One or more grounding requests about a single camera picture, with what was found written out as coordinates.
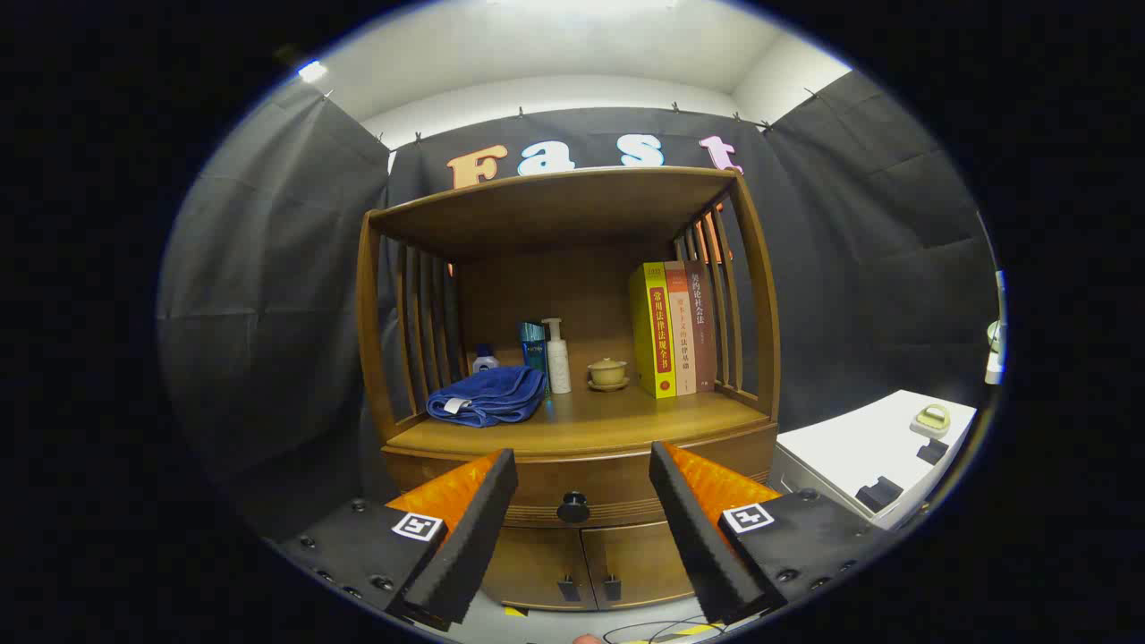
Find blue folded towel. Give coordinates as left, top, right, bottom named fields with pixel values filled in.
left=426, top=365, right=548, bottom=428

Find black bracket block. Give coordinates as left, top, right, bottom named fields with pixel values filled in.
left=856, top=476, right=904, bottom=513

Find brown book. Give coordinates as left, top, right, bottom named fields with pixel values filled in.
left=684, top=259, right=718, bottom=393

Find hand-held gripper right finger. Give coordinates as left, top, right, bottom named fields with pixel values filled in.
left=649, top=440, right=895, bottom=627

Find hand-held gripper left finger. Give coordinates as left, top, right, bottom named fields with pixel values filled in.
left=277, top=447, right=520, bottom=631

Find white device on stand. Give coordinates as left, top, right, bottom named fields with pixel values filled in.
left=984, top=268, right=1007, bottom=386

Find wooden cabinet door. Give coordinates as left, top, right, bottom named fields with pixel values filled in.
left=581, top=521, right=700, bottom=609
left=481, top=526, right=598, bottom=613

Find wooden cabinet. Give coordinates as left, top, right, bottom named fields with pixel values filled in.
left=356, top=165, right=782, bottom=614

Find wooden drawer with black knob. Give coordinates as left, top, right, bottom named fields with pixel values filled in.
left=383, top=420, right=779, bottom=530

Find yellow and black floor tape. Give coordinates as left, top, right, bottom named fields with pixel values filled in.
left=504, top=606, right=721, bottom=644

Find white drawer unit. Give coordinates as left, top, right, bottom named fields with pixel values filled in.
left=769, top=389, right=978, bottom=530

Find wooden countertop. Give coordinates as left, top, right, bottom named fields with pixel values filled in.
left=386, top=380, right=772, bottom=459

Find white pump bottle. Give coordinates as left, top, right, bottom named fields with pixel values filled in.
left=541, top=318, right=573, bottom=395

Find black floor cables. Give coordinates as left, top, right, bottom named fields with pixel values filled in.
left=604, top=619, right=725, bottom=644

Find small pale yellow-green object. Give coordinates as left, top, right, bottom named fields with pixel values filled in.
left=910, top=403, right=952, bottom=439

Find yellow book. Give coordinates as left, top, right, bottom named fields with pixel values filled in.
left=628, top=261, right=678, bottom=400

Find beige book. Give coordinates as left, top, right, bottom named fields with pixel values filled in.
left=665, top=261, right=698, bottom=396

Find yellow lidded teacup with saucer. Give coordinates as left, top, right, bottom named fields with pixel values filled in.
left=587, top=358, right=631, bottom=393

